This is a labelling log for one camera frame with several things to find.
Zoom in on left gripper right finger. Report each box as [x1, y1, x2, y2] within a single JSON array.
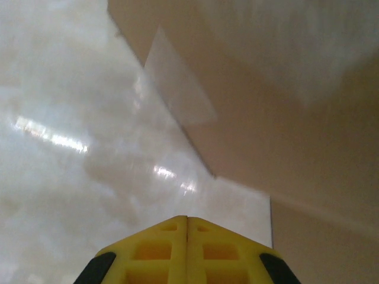
[[187, 217, 301, 284]]

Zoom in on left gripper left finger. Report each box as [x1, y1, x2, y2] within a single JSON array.
[[76, 215, 188, 284]]

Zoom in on brown cardboard box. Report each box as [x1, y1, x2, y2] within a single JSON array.
[[106, 0, 379, 284]]

